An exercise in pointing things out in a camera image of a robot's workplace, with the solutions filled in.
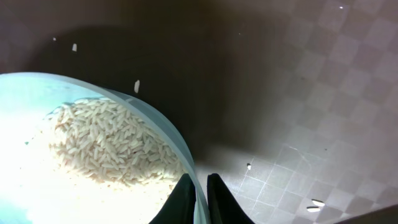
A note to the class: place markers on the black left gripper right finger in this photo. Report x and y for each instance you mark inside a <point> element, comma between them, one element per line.
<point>223,207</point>

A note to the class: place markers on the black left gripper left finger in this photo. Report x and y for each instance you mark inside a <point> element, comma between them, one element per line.
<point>180,205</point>

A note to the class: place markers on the light blue rice bowl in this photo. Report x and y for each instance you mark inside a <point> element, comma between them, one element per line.
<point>73,152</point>

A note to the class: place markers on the brown serving tray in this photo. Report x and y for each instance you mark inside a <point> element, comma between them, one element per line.
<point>292,102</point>

